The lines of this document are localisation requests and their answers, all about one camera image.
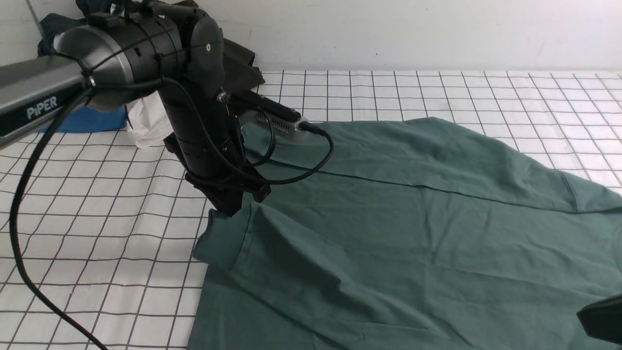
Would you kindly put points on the dark olive shirt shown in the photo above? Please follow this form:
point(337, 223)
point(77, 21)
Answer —
point(240, 63)

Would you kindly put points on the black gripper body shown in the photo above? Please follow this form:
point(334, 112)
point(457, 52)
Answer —
point(225, 190)

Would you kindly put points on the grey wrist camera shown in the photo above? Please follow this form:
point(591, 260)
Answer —
point(268, 114)

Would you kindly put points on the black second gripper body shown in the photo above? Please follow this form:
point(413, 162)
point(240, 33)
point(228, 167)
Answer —
point(603, 320)

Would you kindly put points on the white shirt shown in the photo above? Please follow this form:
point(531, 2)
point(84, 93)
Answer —
point(147, 122)

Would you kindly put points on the dark teal shirt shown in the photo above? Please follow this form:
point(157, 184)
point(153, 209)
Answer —
point(55, 25)

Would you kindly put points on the blue shirt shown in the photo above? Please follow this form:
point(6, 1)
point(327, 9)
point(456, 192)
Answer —
point(87, 120)

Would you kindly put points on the green long sleeve shirt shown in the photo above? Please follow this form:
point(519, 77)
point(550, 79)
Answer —
point(417, 235)

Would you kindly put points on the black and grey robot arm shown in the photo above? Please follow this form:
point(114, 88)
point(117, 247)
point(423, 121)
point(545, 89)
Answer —
point(106, 65)

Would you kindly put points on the white grid pattern tablecloth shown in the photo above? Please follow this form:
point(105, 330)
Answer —
point(108, 230)

